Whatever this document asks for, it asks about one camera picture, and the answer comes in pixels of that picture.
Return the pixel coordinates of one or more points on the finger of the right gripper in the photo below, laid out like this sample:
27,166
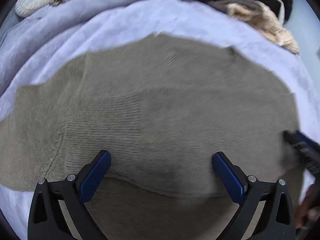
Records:
306,149

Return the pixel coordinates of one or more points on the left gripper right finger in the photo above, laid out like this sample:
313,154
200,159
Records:
277,218

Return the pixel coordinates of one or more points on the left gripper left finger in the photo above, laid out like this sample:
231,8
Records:
46,220

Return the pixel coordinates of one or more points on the olive brown knit sweater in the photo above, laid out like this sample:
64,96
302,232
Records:
162,107

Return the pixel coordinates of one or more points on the person's right hand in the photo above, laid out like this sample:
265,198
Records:
305,210

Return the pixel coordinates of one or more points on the cream striped garment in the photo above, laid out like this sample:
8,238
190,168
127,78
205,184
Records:
265,21

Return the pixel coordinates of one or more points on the lavender plush blanket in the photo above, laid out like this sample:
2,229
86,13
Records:
40,45

